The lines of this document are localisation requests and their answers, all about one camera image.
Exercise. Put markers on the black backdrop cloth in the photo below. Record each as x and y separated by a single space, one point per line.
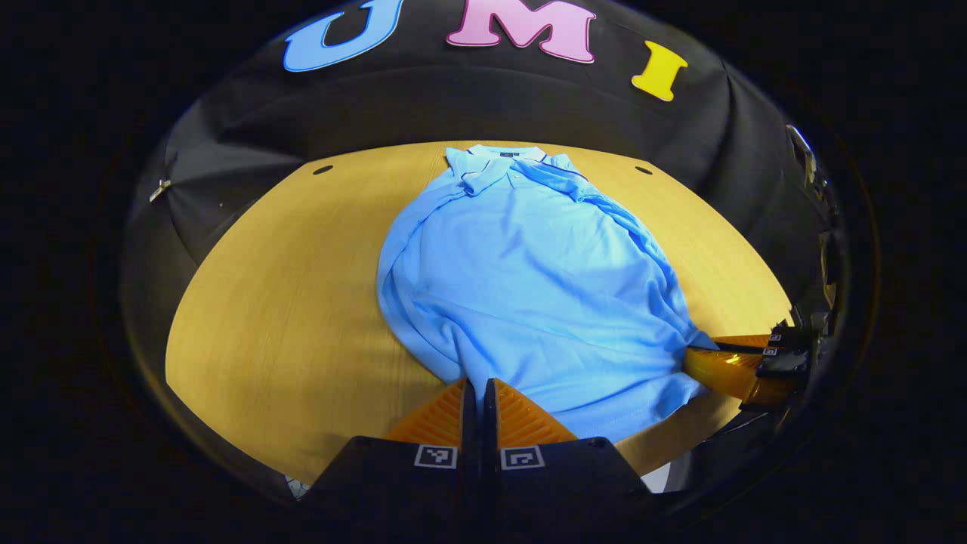
529 106

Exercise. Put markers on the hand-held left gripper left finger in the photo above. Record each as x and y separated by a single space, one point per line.
469 423

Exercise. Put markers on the light blue T-shirt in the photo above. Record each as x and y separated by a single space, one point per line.
529 287

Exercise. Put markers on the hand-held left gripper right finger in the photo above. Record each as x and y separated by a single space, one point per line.
489 423

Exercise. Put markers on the white cloth clip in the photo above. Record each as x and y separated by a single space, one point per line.
159 189

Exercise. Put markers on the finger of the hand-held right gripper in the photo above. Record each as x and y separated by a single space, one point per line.
725 374
748 341

